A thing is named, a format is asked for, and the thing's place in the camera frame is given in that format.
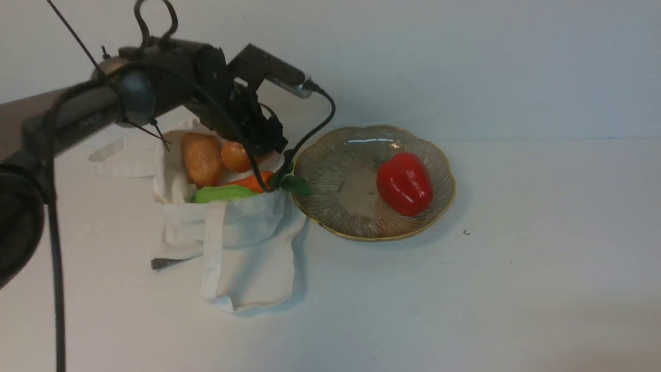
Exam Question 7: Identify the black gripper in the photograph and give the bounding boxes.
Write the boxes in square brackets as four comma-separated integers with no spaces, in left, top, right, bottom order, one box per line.
[185,45,289,156]

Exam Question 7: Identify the brown potato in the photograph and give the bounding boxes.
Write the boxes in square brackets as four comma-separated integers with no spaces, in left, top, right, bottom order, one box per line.
[180,132,225,189]
[221,141,253,174]

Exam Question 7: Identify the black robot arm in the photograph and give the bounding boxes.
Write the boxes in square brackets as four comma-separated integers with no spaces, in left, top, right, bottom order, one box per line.
[2,36,309,286]

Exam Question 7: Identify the white cloth tote bag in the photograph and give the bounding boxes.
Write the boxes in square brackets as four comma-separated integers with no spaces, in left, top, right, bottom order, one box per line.
[89,119,307,314]

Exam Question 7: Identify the orange carrot with green leaves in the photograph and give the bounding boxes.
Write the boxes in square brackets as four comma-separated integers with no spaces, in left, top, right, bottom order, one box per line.
[223,163,312,197]

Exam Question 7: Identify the green pepper vegetable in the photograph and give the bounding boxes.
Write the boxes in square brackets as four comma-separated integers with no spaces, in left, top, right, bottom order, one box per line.
[191,184,259,204]

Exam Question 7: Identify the gold rimmed glass plate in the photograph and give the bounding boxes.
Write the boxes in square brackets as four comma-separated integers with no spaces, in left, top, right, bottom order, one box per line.
[293,125,457,242]

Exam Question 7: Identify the red bell pepper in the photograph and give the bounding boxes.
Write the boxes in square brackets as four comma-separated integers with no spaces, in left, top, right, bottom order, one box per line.
[376,152,434,217]

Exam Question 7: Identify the black camera cable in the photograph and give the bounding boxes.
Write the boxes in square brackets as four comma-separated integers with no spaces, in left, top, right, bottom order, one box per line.
[243,83,336,193]

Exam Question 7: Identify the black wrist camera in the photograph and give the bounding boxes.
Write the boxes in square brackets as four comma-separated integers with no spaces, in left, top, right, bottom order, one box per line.
[228,44,312,99]

